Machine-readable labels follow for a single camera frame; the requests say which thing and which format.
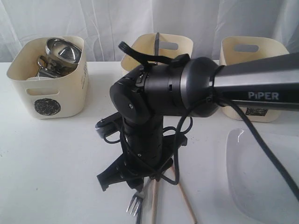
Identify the white ceramic bowl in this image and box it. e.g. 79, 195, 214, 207
27, 77, 49, 81

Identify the shiny steel mug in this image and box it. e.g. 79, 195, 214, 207
37, 55, 55, 71

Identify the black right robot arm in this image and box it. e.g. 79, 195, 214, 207
96, 53, 299, 190

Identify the small steel fork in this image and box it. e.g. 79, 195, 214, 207
126, 178, 151, 217

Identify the cream bin with square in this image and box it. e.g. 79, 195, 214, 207
219, 36, 289, 123

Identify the wooden chopstick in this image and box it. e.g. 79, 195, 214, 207
171, 163, 198, 224
151, 181, 159, 224

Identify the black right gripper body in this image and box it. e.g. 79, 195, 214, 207
97, 116, 188, 191

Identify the white backdrop curtain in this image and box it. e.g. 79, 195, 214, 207
0, 0, 299, 62

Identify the cream bin with triangle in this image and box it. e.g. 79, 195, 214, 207
131, 33, 193, 58

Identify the steel table knife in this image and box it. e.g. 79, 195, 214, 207
154, 32, 160, 56

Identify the cream bin with circle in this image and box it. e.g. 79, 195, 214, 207
7, 36, 88, 119

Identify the stainless steel bowl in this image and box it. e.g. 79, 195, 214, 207
45, 37, 82, 65

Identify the white square plate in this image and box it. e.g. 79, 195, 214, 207
226, 129, 299, 224

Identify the matte steel mug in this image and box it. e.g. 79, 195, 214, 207
36, 63, 76, 78

